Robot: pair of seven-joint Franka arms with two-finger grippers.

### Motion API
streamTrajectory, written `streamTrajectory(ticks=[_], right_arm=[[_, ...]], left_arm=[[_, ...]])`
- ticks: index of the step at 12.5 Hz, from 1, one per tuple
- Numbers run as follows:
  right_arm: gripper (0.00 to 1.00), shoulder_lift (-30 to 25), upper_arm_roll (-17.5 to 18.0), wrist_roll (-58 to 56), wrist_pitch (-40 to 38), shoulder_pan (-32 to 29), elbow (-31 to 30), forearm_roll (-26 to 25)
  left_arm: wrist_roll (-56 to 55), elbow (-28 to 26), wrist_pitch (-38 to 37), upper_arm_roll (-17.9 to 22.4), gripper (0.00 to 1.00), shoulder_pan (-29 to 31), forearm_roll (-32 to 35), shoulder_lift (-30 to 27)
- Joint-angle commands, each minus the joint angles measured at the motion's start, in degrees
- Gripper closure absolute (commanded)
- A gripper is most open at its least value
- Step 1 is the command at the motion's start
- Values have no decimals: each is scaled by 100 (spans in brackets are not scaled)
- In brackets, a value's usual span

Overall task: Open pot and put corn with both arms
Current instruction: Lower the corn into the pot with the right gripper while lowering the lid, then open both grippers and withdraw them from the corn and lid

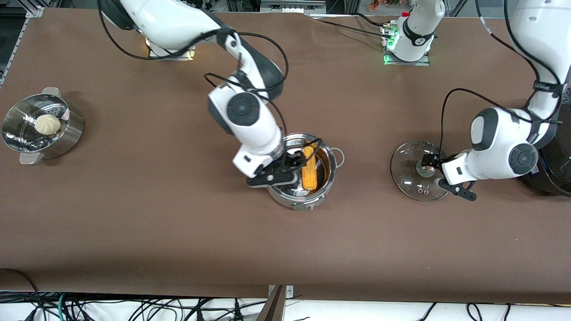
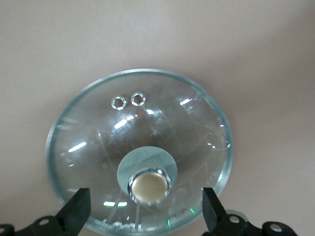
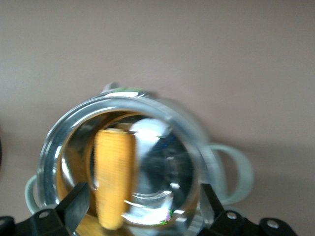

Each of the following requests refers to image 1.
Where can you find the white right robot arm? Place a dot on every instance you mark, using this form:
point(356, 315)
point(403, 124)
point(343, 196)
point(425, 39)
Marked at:
point(250, 125)

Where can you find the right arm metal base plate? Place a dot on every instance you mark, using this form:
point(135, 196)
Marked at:
point(174, 56)

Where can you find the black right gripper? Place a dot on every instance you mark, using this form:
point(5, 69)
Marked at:
point(292, 160)

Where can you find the black rice cooker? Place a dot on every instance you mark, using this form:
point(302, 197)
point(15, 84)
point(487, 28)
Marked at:
point(557, 174)

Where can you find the brown table cover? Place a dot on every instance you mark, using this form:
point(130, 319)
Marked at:
point(285, 249)

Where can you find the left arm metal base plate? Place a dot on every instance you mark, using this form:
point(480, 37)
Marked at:
point(424, 62)

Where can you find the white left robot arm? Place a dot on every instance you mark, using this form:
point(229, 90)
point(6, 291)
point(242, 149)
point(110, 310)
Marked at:
point(499, 142)

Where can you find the orange background item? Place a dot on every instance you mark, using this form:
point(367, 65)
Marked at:
point(374, 5)

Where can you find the aluminium profile rail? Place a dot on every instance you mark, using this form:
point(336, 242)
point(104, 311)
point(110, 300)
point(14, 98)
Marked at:
point(20, 33)

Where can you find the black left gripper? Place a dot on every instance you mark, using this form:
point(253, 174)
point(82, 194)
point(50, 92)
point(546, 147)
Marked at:
point(434, 160)

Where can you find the silver table edge bracket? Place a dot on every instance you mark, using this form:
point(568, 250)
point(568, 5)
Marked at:
point(290, 292)

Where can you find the dark metal bar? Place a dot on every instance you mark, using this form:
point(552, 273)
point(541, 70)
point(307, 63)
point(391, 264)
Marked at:
point(273, 310)

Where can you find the white steamed bun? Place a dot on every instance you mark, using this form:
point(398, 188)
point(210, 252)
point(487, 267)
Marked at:
point(47, 125)

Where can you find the steel steamer pot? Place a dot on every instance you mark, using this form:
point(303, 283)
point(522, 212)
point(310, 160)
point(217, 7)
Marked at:
point(67, 136)

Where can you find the glass lid with copper knob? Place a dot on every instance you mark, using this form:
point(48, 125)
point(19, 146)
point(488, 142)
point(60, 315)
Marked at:
point(408, 171)

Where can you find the yellow corn cob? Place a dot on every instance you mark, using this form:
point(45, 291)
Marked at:
point(309, 176)

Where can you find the silver background frame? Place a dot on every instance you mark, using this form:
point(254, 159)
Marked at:
point(292, 6)

